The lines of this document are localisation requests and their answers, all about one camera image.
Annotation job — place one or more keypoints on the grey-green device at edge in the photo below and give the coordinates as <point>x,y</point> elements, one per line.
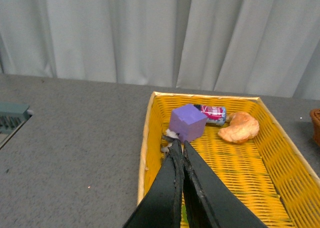
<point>12,117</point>

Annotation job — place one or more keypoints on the brown wicker basket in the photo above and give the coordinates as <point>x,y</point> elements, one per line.
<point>315,118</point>

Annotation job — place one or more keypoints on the toy bread croissant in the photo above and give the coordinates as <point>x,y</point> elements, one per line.
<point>242,127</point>

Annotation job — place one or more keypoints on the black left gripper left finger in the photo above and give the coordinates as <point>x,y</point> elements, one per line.
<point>161,206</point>

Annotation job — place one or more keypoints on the yellow woven basket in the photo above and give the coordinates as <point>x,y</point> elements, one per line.
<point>267,173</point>

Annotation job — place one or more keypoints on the purple foam cube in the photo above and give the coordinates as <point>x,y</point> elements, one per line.
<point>188,122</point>

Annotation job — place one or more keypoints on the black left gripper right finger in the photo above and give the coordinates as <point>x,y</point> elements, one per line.
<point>208,201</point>

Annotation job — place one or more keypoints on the panda figurine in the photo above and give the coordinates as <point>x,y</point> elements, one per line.
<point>170,137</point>

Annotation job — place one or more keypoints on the small printed can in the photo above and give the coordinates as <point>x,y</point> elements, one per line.
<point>215,114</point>

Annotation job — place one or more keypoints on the grey-white curtain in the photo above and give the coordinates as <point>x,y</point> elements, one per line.
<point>258,47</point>

